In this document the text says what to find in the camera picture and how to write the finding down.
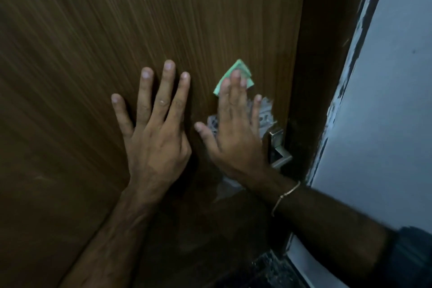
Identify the person's left hand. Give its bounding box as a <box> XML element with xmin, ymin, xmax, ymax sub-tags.
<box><xmin>111</xmin><ymin>59</ymin><xmax>192</xmax><ymax>204</ymax></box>

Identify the person's right hand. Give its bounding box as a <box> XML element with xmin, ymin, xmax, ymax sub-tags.
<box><xmin>194</xmin><ymin>69</ymin><xmax>270</xmax><ymax>184</ymax></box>

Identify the silver metal door handle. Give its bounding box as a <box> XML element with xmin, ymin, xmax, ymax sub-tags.
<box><xmin>266</xmin><ymin>126</ymin><xmax>293</xmax><ymax>170</ymax></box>

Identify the green cleaning cloth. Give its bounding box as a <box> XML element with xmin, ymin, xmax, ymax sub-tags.
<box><xmin>212</xmin><ymin>58</ymin><xmax>254</xmax><ymax>97</ymax></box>

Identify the brown wooden door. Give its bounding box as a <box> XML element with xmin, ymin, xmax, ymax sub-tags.
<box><xmin>0</xmin><ymin>0</ymin><xmax>310</xmax><ymax>288</ymax></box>

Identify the person's right forearm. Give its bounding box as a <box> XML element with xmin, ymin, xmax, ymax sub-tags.
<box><xmin>249</xmin><ymin>173</ymin><xmax>402</xmax><ymax>285</ymax></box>

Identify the thin metal bracelet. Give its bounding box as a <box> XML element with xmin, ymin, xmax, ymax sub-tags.
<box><xmin>271</xmin><ymin>180</ymin><xmax>302</xmax><ymax>217</ymax></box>

